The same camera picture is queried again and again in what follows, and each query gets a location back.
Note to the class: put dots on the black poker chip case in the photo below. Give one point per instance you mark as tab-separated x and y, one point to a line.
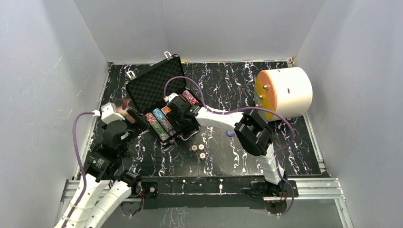
150	86

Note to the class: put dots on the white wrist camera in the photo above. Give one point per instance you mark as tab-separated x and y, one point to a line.
170	97
108	113

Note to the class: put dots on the blue blind button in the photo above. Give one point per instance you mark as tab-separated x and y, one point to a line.
230	134

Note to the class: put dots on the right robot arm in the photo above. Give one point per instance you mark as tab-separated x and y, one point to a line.
252	131

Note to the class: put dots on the white poker chip lower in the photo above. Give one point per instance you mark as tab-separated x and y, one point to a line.
202	156

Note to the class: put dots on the red playing card deck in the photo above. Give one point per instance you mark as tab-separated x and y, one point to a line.
164	111

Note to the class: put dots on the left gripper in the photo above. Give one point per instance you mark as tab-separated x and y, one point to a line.
131	116

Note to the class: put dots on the red green chip row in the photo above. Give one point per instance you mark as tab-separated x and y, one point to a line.
161	133

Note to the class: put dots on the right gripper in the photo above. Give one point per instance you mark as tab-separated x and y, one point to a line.
178	125

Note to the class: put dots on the brown poker chip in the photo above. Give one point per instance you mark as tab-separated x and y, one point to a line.
194	148

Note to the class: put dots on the blue grey chip row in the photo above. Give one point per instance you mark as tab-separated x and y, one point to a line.
162	119

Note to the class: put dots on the dark book with orange cover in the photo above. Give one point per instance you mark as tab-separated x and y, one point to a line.
123	105

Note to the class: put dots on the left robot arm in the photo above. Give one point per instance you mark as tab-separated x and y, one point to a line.
100	190

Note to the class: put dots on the white orange cylindrical drum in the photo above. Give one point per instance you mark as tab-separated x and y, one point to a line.
286	91

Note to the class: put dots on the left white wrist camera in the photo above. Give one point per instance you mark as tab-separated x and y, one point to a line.
108	113

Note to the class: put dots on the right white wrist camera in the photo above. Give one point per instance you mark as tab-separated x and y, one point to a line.
170	97

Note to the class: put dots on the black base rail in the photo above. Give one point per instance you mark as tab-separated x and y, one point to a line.
217	192

